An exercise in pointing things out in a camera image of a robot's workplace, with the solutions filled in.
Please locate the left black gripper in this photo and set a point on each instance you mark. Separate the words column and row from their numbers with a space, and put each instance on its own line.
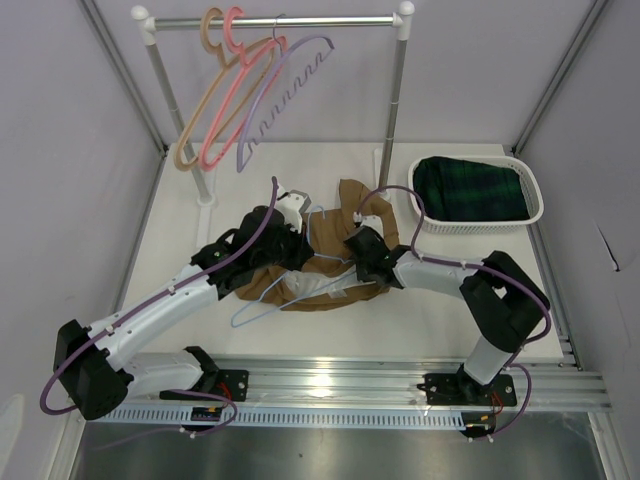
column 301, row 249

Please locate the white laundry basket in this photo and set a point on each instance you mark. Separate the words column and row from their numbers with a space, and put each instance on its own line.
column 530, row 189

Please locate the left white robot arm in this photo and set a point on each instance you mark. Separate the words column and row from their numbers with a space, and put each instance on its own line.
column 99, row 366

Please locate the aluminium mounting rail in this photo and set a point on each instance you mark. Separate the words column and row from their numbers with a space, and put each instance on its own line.
column 365, row 383

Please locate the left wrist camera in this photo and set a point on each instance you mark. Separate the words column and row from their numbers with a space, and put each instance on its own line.
column 292, row 204

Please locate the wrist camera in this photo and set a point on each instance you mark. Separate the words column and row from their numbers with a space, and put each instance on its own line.
column 372, row 221
column 292, row 204

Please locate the tan velvet hanger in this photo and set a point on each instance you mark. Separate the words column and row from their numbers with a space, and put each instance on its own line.
column 211, row 38

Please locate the pink velvet hanger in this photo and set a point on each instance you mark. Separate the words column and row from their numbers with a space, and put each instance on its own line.
column 245, row 58

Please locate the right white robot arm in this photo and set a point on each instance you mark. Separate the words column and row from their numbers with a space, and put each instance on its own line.
column 508, row 308

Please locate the metal clothes rack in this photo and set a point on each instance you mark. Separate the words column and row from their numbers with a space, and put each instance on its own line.
column 149, row 26

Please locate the dark green plaid garment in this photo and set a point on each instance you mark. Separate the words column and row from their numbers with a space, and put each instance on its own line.
column 463, row 191

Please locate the purple notched hanger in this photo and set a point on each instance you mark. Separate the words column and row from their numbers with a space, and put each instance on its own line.
column 245, row 144

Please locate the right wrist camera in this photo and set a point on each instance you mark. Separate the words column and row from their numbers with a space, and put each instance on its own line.
column 372, row 221

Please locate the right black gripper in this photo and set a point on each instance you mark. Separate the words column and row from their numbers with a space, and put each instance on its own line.
column 362, row 274

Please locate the tan skirt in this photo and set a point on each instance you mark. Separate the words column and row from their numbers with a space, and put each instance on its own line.
column 354, row 196

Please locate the light blue wire hanger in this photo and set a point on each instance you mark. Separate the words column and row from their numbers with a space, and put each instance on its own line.
column 328, row 281

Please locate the slotted cable duct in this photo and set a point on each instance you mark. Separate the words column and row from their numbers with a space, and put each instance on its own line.
column 247, row 416

